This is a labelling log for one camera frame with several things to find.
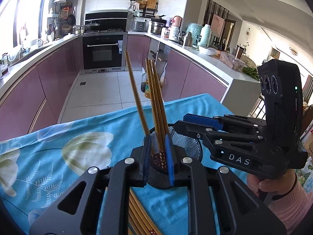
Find bamboo chopstick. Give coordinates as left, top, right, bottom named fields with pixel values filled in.
left=145, top=58, right=167, bottom=169
left=149, top=60, right=169, bottom=165
left=129, top=202, right=150, bottom=234
left=128, top=189, right=162, bottom=235
left=125, top=50, right=150, bottom=137

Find black mesh utensil holder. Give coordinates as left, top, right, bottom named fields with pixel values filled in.
left=147, top=124, right=203, bottom=189

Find pink sleeved right forearm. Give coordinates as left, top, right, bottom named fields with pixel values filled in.
left=269, top=179, right=312, bottom=234

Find purple kitchen cabinets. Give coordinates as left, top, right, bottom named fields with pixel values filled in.
left=0, top=34, right=228, bottom=142

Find person's right hand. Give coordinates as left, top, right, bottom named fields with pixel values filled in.
left=247, top=169, right=297, bottom=196

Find blue floral tablecloth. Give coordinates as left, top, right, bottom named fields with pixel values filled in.
left=0, top=92, right=250, bottom=235

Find mint green kettle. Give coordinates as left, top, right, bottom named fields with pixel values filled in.
left=186, top=23, right=202, bottom=45

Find steel stock pot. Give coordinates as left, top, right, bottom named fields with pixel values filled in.
left=150, top=21, right=166, bottom=35

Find silver rice cooker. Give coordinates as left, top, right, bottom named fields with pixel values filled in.
left=130, top=20, right=149, bottom=32

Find black built-in oven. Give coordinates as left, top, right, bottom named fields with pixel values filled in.
left=82, top=32, right=127, bottom=74

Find black range hood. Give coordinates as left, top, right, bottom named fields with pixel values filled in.
left=84, top=10, right=129, bottom=32

